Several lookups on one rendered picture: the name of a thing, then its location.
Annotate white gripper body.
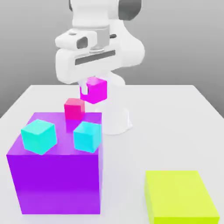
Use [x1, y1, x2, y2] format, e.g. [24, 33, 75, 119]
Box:
[55, 46, 117, 85]

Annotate large yellow-green box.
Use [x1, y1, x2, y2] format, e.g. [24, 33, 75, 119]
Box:
[144, 170, 221, 224]

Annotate large purple box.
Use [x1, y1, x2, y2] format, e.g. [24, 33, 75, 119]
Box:
[6, 112, 103, 215]

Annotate small pink cube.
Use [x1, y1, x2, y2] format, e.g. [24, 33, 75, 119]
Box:
[64, 98, 86, 121]

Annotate small magenta cube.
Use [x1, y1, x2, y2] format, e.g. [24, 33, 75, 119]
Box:
[80, 77, 108, 105]

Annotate small cyan cube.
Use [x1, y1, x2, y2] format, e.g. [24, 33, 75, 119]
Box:
[73, 121, 102, 154]

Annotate small turquoise cube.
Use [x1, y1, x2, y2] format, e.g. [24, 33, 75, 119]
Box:
[21, 119, 58, 156]

